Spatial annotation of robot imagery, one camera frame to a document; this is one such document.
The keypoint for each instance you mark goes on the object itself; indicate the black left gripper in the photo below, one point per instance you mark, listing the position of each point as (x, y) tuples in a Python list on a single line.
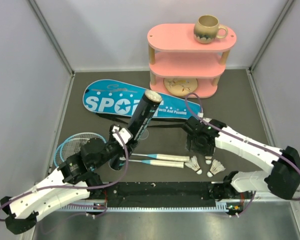
[(131, 147)]

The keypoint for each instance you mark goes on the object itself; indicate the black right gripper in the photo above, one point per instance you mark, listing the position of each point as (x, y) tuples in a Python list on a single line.
[(191, 145)]

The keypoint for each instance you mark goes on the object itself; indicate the white feather shuttlecock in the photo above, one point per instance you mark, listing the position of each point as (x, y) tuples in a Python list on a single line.
[(208, 160), (194, 165), (216, 167)]

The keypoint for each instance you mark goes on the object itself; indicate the black shuttlecock tube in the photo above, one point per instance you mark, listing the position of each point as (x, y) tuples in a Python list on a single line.
[(142, 116)]

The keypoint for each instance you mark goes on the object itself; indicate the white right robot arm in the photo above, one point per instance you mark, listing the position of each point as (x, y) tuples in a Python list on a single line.
[(279, 169)]

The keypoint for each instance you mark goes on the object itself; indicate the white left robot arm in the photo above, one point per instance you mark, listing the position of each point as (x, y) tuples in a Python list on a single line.
[(74, 179)]

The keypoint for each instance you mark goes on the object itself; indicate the blue badminton racket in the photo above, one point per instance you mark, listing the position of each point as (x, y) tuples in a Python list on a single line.
[(155, 162), (170, 157)]

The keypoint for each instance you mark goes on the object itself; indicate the blue sport racket bag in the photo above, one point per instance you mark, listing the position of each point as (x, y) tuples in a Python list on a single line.
[(112, 97)]

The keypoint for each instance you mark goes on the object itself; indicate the round painted beige coaster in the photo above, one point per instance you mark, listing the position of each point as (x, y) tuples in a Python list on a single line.
[(180, 87)]

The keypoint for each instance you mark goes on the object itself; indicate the pink three-tier shelf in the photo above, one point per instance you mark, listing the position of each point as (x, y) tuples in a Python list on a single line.
[(174, 53)]

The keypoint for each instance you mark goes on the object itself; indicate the beige ceramic mug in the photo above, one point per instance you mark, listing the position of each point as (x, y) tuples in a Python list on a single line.
[(208, 28)]

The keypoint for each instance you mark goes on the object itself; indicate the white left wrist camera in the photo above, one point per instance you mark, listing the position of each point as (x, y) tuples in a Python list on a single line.
[(121, 135)]

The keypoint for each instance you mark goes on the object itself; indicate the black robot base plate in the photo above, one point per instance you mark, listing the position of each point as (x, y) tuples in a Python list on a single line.
[(164, 194)]

